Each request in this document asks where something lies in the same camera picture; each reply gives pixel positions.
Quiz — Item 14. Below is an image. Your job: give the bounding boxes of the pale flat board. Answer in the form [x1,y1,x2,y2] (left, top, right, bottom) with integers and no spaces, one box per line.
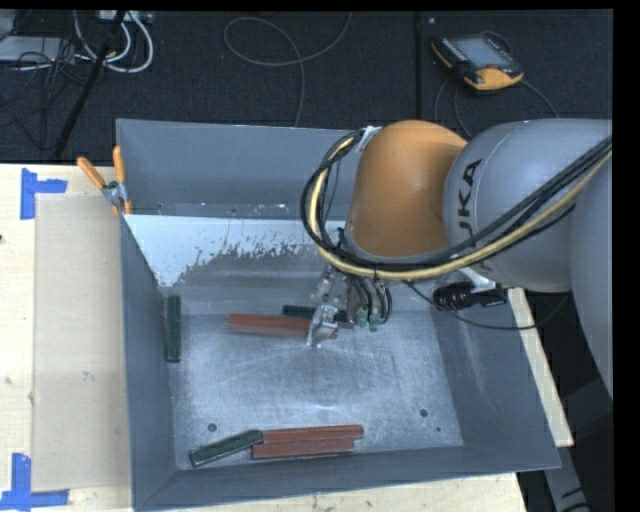
[30,193,133,494]

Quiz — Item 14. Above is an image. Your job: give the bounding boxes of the dark green flat block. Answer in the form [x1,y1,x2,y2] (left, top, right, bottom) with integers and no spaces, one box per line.
[281,304,357,323]
[165,294,183,364]
[189,429,265,469]

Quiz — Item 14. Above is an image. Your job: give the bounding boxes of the black cylinder on white bracket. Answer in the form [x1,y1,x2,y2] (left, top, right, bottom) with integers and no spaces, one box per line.
[432,269,509,313]

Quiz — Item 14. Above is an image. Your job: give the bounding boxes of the grey metal bin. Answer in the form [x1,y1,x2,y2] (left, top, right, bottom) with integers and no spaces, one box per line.
[114,118,564,511]

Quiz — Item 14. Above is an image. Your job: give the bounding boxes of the red-brown flat block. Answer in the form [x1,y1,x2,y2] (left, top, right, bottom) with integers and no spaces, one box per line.
[250,438,357,461]
[260,424,366,445]
[227,312,341,338]

